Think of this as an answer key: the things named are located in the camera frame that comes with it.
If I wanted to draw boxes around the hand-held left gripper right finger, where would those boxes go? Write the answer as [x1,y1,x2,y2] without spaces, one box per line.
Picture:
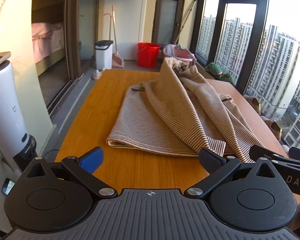
[184,147,281,200]

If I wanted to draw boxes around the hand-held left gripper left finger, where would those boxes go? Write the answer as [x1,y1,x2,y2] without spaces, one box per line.
[22,147,118,198]

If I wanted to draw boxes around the beige striped knit garment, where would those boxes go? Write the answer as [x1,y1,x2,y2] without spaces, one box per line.
[106,57,265,164]

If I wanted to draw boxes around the tan shoe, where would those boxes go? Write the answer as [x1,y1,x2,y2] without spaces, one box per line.
[244,96,262,114]
[261,116,282,140]

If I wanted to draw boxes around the small smartphone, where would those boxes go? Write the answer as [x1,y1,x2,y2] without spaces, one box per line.
[2,178,15,195]

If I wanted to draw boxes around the apartment buildings outside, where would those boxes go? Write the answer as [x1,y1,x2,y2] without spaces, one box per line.
[196,15,300,153]

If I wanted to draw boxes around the pink dustpan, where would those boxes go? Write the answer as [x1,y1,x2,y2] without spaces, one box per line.
[112,52,125,68]

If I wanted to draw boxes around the white trash bin black lid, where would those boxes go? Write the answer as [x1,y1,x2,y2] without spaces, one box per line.
[94,40,114,71]

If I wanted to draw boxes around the white cylindrical appliance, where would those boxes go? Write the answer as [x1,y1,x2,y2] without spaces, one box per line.
[0,61,38,173]

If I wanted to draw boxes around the pink plastic basin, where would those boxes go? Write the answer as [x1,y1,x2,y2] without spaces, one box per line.
[162,44,197,63]

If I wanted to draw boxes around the cloth in pink basin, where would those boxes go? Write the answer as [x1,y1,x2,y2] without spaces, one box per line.
[166,44,188,51]

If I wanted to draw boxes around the red plastic bucket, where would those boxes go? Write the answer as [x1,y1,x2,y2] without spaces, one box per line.
[137,42,161,68]

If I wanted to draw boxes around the bed with pink bedding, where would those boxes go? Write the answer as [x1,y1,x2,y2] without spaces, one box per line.
[31,21,65,75]

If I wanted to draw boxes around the dark framed glass door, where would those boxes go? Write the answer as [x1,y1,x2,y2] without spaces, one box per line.
[152,0,185,46]

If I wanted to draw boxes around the dark window frame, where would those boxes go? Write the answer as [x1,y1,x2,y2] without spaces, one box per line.
[190,0,300,98]

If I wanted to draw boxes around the mop handle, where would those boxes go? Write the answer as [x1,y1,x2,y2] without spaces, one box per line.
[174,0,200,43]

